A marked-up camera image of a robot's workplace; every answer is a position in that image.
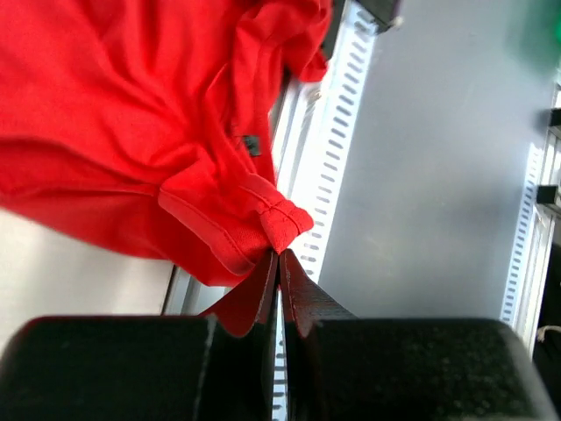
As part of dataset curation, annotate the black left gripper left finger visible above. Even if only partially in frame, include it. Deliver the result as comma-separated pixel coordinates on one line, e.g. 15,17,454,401
1,252,278,420

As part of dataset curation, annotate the red tank top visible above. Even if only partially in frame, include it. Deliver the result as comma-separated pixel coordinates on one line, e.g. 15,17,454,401
1,1,332,286

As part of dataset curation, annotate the white slotted cable duct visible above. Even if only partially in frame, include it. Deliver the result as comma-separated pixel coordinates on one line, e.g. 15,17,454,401
271,4,380,421

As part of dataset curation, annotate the aluminium frame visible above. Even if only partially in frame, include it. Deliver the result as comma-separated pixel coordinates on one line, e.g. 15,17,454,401
161,0,561,365

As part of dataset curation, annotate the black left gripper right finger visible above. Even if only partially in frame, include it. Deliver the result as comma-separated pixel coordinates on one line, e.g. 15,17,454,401
279,251,555,420

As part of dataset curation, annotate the green tank top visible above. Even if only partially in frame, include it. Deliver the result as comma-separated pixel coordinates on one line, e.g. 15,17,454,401
506,0,560,79

